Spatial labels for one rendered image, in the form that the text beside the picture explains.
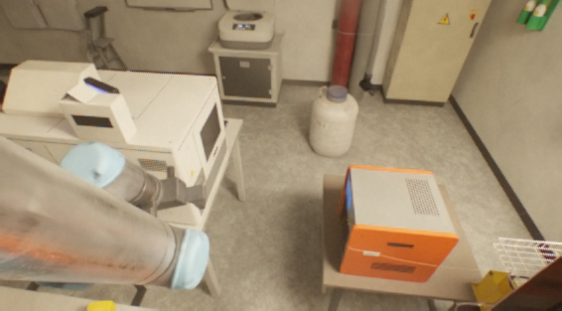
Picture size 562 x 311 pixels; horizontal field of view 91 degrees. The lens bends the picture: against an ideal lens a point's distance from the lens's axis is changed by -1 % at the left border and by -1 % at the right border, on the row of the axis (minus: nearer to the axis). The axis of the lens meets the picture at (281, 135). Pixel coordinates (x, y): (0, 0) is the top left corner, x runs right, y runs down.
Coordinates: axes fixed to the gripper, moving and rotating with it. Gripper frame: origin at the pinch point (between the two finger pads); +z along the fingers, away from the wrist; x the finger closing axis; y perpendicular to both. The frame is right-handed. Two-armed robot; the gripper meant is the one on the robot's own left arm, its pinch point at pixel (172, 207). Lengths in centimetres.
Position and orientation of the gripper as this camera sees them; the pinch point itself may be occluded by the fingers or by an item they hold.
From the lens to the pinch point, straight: 73.7
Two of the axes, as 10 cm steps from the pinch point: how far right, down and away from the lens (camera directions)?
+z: 0.6, 4.3, 9.0
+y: -1.9, -8.8, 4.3
